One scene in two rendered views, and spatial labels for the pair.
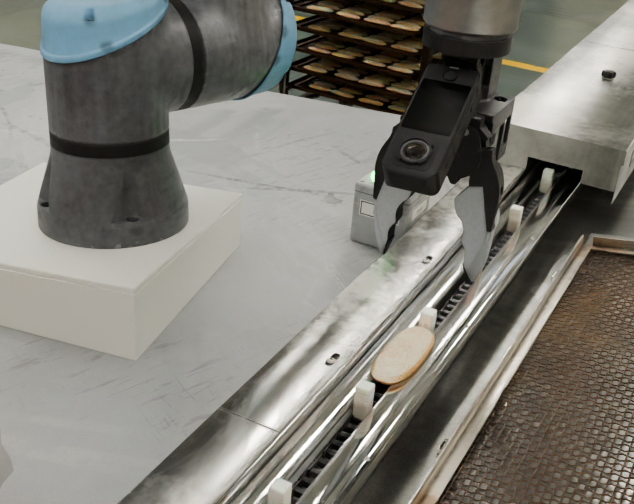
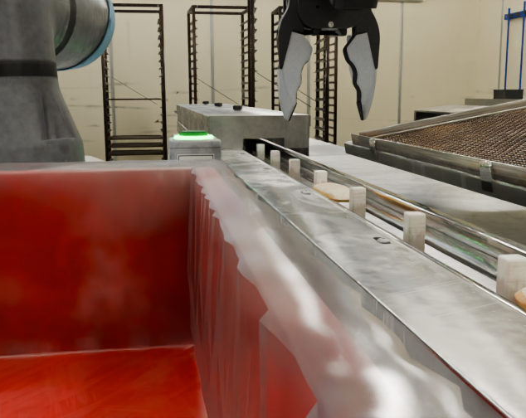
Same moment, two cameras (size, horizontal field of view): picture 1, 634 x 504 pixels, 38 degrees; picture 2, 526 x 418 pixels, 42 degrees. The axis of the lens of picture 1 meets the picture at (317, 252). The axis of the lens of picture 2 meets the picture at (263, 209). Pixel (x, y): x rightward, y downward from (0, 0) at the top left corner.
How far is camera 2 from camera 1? 0.56 m
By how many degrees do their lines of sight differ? 38
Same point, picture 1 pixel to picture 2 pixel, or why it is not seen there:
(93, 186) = (15, 104)
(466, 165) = (354, 15)
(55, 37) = not seen: outside the picture
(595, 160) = (290, 128)
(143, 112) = (47, 32)
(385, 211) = (291, 75)
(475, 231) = (367, 70)
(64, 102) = not seen: outside the picture
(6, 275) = not seen: outside the picture
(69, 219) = not seen: outside the picture
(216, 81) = (80, 26)
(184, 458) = (316, 228)
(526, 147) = (241, 131)
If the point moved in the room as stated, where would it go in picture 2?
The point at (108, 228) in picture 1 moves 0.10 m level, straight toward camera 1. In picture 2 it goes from (40, 145) to (108, 151)
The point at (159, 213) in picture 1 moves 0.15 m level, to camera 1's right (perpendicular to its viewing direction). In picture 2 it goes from (75, 134) to (207, 129)
